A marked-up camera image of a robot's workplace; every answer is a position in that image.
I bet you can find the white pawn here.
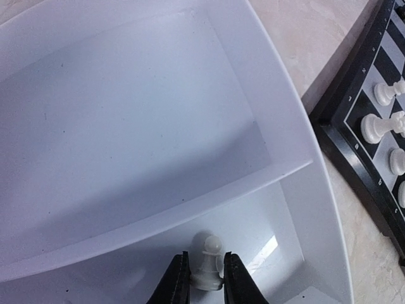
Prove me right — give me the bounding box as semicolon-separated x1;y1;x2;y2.
190;231;224;292

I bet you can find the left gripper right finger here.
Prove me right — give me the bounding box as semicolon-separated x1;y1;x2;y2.
223;251;269;304

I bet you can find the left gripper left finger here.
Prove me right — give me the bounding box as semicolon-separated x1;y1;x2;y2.
147;251;191;304

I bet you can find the white divided plastic tray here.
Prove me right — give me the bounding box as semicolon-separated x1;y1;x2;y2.
1;1;354;303

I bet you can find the black white chess board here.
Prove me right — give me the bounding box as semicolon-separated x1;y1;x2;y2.
310;1;404;257

